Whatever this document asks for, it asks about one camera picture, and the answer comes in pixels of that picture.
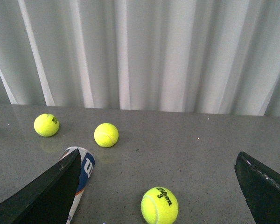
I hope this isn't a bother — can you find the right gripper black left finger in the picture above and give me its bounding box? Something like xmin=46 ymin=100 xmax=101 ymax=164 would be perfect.
xmin=0 ymin=150 xmax=81 ymax=224

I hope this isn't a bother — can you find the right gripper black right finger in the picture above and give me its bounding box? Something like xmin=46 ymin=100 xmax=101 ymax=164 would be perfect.
xmin=234 ymin=152 xmax=280 ymax=224

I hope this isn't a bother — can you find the clear Wilson tennis ball can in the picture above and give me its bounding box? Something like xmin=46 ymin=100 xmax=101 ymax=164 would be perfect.
xmin=61 ymin=147 xmax=95 ymax=224

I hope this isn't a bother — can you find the tennis ball far left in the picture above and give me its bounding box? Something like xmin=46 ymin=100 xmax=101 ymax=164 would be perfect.
xmin=34 ymin=113 xmax=60 ymax=137

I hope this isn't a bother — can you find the tennis ball centre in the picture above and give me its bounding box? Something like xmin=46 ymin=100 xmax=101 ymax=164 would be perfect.
xmin=94 ymin=123 xmax=119 ymax=147

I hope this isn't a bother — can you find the Wilson 3 tennis ball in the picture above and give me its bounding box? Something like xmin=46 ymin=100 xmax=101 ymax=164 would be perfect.
xmin=140 ymin=187 xmax=179 ymax=224

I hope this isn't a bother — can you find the white pleated curtain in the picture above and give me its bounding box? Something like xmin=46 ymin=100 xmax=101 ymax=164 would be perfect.
xmin=0 ymin=0 xmax=280 ymax=116

